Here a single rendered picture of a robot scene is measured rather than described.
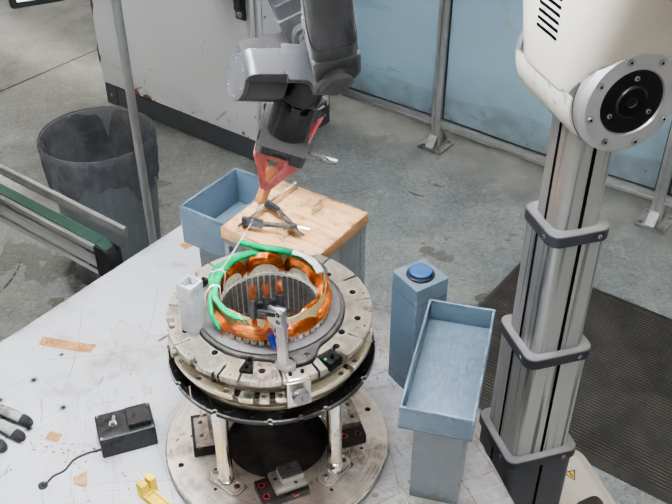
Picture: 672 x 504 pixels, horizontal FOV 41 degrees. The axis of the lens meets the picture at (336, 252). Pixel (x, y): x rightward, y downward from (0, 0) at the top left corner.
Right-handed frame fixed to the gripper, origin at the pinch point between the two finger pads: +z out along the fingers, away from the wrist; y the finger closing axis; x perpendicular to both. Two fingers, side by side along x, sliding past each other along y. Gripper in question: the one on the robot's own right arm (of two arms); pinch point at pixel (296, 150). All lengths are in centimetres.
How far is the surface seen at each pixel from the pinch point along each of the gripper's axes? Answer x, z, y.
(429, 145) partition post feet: -68, 116, -197
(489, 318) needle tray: 43.4, 13.0, 7.9
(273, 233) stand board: 1.6, 12.0, 9.8
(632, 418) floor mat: 58, 115, -89
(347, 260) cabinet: 12.0, 19.1, 1.0
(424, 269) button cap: 28.3, 13.5, 2.0
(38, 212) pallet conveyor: -78, 44, 0
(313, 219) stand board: 5.1, 11.9, 2.2
